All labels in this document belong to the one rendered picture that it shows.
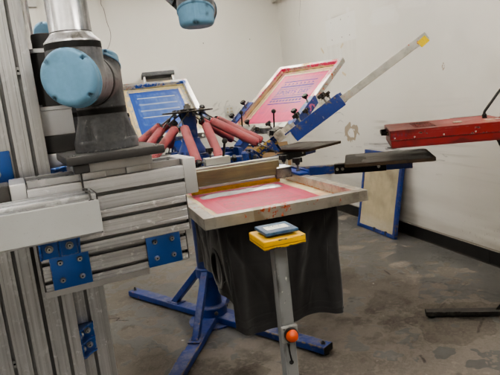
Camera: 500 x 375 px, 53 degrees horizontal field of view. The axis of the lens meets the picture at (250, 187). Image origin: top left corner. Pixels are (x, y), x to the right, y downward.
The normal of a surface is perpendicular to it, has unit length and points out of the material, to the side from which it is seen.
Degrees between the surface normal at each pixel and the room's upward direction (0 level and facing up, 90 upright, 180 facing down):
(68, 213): 90
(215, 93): 90
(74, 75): 98
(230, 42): 90
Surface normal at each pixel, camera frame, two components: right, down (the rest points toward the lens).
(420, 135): -0.19, 0.19
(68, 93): 0.02, 0.29
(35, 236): 0.44, 0.11
